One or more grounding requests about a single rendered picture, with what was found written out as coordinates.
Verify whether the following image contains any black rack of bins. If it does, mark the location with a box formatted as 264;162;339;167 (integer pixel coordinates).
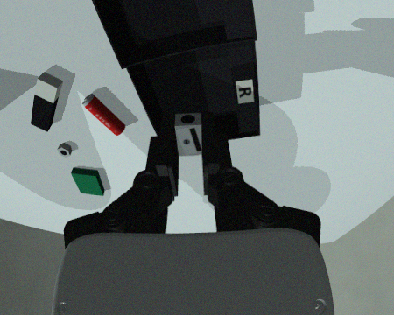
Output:
92;0;260;140

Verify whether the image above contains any red battery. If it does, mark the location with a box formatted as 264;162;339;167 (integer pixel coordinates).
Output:
82;94;125;136

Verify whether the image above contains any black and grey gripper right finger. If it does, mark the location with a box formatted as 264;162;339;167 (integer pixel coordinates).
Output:
201;112;321;247

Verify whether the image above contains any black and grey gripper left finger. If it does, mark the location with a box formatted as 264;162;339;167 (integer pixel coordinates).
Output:
64;114;179;250

